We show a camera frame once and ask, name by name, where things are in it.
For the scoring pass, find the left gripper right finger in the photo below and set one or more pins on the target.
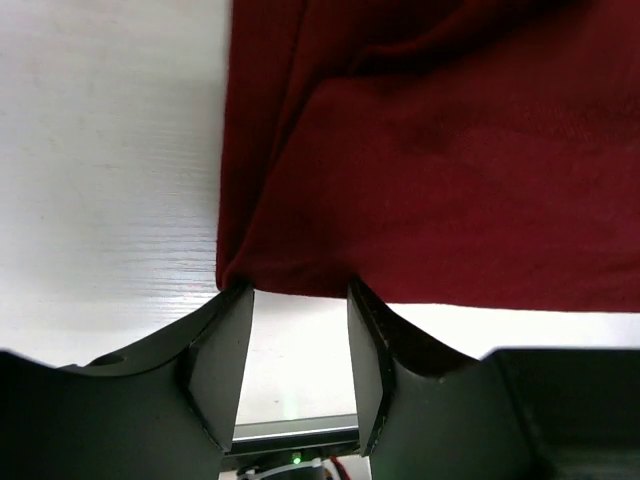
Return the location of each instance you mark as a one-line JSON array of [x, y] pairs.
[[426, 410]]

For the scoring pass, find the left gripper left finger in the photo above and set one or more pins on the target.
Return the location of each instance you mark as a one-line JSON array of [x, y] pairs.
[[163, 407]]

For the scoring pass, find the dark red t shirt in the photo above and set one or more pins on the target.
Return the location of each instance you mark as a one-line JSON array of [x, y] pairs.
[[476, 153]]

